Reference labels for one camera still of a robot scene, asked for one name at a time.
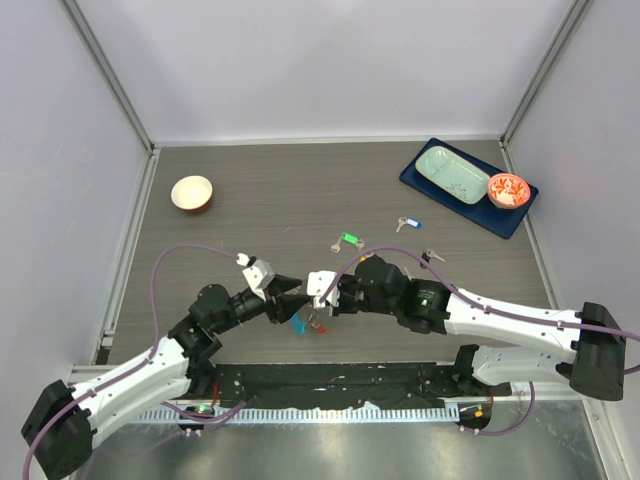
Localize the green key tag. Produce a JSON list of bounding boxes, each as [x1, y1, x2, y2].
[[341, 232, 360, 245]]

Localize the metal crescent keyring holder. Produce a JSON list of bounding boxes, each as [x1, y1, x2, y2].
[[290, 309, 324, 336]]

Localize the light green divided dish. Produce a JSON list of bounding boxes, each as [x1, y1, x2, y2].
[[415, 146, 490, 205]]

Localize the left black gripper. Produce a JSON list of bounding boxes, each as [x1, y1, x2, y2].
[[213, 273, 310, 335]]

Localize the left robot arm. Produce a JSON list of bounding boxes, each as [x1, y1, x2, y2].
[[21, 275, 311, 479]]

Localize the dark blue tray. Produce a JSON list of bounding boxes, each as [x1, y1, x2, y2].
[[399, 138, 539, 239]]

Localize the white and red bowl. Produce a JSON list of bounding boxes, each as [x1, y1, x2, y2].
[[170, 175, 214, 214]]

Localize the slotted cable duct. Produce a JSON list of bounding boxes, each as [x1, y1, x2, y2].
[[139, 403, 460, 425]]

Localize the silver key by blue tag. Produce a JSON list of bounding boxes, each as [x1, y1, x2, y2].
[[395, 216, 408, 233]]

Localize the loose silver key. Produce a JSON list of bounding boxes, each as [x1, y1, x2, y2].
[[424, 249, 444, 262]]

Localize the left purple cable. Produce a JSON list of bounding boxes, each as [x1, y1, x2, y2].
[[22, 243, 251, 480]]

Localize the purple cable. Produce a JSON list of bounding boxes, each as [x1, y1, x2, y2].
[[22, 243, 251, 480], [319, 244, 640, 436]]

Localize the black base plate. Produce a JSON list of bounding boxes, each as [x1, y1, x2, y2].
[[208, 362, 512, 410]]

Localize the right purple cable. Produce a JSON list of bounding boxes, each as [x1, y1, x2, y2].
[[319, 244, 640, 436]]

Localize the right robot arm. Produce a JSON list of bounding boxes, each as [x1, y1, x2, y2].
[[308, 255, 626, 401]]

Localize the silver key with ring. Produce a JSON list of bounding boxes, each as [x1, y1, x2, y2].
[[330, 237, 343, 253]]

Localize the red patterned bowl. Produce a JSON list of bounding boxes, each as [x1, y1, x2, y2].
[[487, 173, 532, 210]]

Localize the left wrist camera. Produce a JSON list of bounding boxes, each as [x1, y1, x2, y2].
[[242, 260, 275, 302]]

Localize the blue key tag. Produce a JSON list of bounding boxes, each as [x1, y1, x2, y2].
[[406, 218, 422, 229]]

